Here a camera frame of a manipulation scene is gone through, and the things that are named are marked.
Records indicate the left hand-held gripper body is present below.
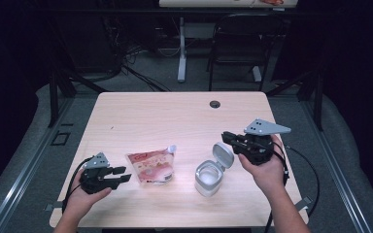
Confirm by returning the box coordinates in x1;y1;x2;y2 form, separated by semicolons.
79;151;115;195

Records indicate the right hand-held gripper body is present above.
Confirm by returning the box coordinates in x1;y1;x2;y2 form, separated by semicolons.
233;118;291;167

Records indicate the red and white spout pouch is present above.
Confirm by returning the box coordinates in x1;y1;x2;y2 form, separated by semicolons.
124;144;178;186

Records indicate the white flip-lid container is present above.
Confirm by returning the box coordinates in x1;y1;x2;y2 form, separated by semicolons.
193;141;235;198

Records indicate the person's left hand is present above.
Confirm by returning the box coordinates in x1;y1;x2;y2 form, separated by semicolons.
65;178;113;221

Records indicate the person's right hand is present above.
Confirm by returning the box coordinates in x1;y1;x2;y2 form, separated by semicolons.
237;134;288;198

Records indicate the grey tape strip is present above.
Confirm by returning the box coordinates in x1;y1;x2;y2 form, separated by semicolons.
295;195;314;212
44;201;62;213

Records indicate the black metal stand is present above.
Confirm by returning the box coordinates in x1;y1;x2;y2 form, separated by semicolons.
47;69;108;129
265;69;324;132

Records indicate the black folding chair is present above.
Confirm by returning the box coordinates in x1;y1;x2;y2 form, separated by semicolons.
206;13;286;92

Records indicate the wooden desk with white legs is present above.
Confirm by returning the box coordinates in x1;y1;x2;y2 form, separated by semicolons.
158;0;301;83

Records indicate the left hand-held gripper black cable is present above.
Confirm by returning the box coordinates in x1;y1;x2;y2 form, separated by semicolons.
61;156;95;215

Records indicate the hand-held gripper black cable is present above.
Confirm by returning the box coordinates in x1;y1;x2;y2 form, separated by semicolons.
263;142;321;233
61;156;95;215

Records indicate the aluminium floor rail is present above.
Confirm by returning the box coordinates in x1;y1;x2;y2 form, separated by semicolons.
0;96;76;233
299;96;373;233

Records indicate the right hand-held gripper black cable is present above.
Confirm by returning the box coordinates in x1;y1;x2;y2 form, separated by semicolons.
263;142;321;233

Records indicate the bundle of black floor cables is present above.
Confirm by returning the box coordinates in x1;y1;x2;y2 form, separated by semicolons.
103;16;173;93

